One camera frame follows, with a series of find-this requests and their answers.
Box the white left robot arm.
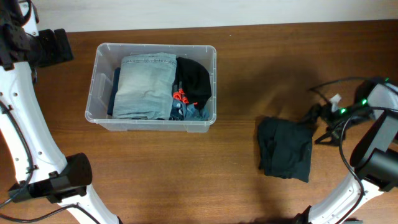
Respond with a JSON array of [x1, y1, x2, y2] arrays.
[[1, 0, 120, 223]]

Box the clear plastic storage bin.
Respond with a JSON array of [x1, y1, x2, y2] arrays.
[[85, 42, 217, 133]]

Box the dark blue jeans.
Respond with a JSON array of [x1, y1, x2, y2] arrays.
[[107, 67, 121, 116]]

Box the light blue denim shirt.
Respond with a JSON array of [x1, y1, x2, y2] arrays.
[[169, 100, 210, 121]]

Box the light grey-blue jeans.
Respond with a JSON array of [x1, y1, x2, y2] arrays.
[[113, 53, 177, 120]]

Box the black garment with red cuff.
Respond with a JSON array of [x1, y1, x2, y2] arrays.
[[172, 57, 212, 110]]

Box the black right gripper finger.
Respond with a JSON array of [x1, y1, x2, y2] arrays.
[[314, 129, 341, 146], [300, 104, 322, 124]]

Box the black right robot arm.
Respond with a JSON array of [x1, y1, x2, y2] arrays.
[[293, 77, 397, 223]]

